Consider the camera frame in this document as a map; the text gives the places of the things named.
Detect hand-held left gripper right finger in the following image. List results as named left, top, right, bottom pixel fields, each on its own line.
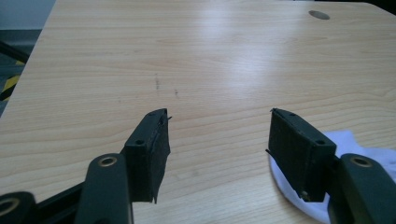
left=267, top=107, right=339, bottom=203

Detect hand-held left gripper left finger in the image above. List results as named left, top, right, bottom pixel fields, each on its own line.
left=123, top=107, right=172, bottom=204

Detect white ankle sock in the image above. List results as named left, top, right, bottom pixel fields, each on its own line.
left=268, top=130, right=396, bottom=224

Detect yellow and black floor tape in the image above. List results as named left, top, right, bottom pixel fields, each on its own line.
left=0, top=74, right=21, bottom=103

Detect black metal bar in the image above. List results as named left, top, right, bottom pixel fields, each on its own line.
left=0, top=40, right=31, bottom=65

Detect grey table cable grommet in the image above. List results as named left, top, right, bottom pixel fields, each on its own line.
left=307, top=9, right=331, bottom=21

